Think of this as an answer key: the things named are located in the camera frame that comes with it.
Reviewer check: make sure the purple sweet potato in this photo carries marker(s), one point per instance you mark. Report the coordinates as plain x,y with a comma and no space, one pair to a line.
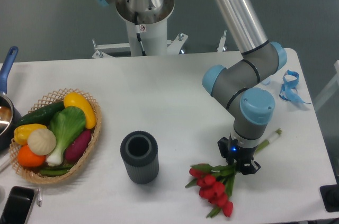
75,151

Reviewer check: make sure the small white blue cap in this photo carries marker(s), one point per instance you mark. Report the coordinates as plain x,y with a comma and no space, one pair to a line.
266,81

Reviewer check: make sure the red tulip bouquet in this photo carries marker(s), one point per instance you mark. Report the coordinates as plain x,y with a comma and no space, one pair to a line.
216,185

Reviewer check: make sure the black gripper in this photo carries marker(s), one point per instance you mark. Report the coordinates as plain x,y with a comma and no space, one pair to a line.
239,151

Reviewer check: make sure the black device at edge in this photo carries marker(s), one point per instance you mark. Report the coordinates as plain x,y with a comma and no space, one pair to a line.
329,195

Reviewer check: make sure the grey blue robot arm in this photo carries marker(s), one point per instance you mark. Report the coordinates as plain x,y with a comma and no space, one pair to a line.
235,88

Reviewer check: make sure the black smartphone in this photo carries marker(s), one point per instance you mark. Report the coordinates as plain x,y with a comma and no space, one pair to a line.
18,205

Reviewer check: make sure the blue knotted ribbon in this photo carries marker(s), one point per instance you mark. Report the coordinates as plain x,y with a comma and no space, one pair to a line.
288,91

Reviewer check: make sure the yellow squash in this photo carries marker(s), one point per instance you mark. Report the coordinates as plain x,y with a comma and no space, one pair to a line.
79,101

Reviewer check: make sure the blue handled saucepan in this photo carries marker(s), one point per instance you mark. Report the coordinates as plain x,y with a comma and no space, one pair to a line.
9,114

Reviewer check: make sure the orange fruit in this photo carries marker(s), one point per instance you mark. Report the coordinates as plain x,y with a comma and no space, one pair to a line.
27,158

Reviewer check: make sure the dark grey ribbed vase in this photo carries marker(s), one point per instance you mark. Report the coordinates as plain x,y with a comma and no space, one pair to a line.
139,152

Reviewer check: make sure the woven wicker basket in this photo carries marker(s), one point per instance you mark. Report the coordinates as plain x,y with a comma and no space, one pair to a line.
56,96

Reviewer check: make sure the green pea pods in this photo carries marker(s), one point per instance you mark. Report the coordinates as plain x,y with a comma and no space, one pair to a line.
56,170

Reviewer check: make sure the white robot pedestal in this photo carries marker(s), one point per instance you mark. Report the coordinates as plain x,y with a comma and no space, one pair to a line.
146,23

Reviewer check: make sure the green bok choy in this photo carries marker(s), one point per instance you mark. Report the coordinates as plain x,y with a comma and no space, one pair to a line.
66,125

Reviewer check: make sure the clear pen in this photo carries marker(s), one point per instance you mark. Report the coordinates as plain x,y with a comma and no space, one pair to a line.
39,197

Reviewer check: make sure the green cucumber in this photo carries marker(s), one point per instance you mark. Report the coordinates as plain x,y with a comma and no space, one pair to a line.
42,115

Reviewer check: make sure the white steamed bun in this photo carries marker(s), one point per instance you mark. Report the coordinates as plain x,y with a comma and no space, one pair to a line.
41,141

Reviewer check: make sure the yellow bell pepper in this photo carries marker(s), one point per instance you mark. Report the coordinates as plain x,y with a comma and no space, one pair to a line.
21,133

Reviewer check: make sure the white metal base frame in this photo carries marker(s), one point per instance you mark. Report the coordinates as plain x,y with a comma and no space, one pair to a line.
174,47

